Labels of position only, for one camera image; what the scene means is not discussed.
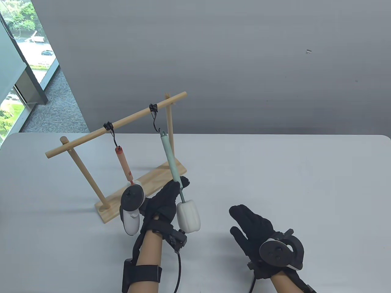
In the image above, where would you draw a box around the person's left hand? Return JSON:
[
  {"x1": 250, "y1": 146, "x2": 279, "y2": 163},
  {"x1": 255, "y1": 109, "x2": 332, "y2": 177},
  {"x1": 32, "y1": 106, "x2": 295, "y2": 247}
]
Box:
[{"x1": 139, "y1": 175, "x2": 190, "y2": 233}]

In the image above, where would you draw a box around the person's right hand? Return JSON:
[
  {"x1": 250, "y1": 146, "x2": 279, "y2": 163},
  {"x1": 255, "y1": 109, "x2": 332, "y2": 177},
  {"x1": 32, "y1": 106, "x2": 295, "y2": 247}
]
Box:
[{"x1": 229, "y1": 204, "x2": 276, "y2": 262}]

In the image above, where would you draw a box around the green handled cup brush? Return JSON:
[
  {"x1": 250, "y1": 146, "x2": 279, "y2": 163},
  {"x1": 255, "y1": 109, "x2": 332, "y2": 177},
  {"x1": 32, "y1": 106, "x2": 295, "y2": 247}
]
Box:
[{"x1": 159, "y1": 131, "x2": 201, "y2": 234}]

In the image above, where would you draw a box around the orange handled cup brush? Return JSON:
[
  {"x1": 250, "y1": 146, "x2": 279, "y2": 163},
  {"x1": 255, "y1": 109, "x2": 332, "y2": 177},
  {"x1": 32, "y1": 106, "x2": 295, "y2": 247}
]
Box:
[{"x1": 115, "y1": 146, "x2": 144, "y2": 191}]

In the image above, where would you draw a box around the black s-hook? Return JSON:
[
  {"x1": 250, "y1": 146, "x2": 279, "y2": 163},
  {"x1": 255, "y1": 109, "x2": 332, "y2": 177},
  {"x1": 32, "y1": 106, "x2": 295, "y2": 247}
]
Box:
[
  {"x1": 103, "y1": 121, "x2": 120, "y2": 148},
  {"x1": 149, "y1": 103, "x2": 161, "y2": 133}
]

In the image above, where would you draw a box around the person's right forearm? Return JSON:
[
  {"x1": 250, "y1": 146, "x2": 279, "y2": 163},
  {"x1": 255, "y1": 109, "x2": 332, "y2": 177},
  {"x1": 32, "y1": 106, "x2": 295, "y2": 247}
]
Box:
[{"x1": 270, "y1": 270, "x2": 301, "y2": 293}]

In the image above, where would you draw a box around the person's left forearm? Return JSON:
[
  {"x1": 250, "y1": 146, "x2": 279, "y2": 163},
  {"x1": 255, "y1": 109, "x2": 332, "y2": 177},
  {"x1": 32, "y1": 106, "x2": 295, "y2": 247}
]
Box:
[{"x1": 128, "y1": 229, "x2": 165, "y2": 293}]

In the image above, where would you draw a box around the black and white hand controller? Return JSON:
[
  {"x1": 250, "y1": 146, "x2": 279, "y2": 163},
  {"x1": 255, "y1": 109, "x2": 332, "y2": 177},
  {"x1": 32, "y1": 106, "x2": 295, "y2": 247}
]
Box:
[
  {"x1": 259, "y1": 230, "x2": 305, "y2": 270},
  {"x1": 120, "y1": 185, "x2": 146, "y2": 236}
]

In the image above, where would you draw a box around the wooden hanging rack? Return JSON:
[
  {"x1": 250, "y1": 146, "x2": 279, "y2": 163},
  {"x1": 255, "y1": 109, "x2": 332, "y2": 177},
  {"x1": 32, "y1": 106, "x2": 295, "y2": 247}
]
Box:
[{"x1": 45, "y1": 91, "x2": 187, "y2": 224}]

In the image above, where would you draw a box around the grey window pillar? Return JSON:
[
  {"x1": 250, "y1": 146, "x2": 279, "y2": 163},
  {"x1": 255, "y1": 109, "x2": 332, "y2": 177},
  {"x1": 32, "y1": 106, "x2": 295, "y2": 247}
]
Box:
[{"x1": 15, "y1": 65, "x2": 49, "y2": 106}]

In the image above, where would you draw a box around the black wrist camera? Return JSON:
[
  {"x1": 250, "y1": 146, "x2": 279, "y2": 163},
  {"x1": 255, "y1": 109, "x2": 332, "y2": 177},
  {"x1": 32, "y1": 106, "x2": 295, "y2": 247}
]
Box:
[
  {"x1": 166, "y1": 229, "x2": 187, "y2": 253},
  {"x1": 247, "y1": 259, "x2": 271, "y2": 280}
]

